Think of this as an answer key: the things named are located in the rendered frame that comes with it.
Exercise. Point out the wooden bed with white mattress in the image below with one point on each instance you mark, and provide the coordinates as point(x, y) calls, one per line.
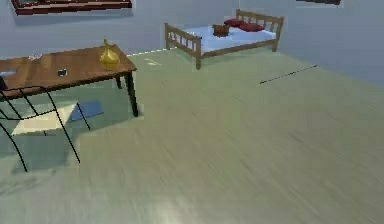
point(230, 40)

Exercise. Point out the brown box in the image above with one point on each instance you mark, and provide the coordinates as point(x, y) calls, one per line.
point(221, 30)

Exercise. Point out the yellow vase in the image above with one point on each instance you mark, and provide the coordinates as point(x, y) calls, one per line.
point(109, 59)

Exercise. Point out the red pillow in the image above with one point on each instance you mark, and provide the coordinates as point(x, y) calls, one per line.
point(251, 27)
point(234, 22)

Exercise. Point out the thin black rod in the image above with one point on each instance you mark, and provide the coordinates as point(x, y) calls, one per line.
point(288, 74)

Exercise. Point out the brown wooden table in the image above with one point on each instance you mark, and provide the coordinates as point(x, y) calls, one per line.
point(76, 66)

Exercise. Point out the small black cup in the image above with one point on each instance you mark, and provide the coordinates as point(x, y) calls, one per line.
point(62, 72)

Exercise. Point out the dark red framed picture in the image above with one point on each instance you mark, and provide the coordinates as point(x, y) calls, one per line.
point(71, 5)

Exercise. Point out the small clear glass object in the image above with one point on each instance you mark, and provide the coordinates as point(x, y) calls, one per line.
point(35, 57)

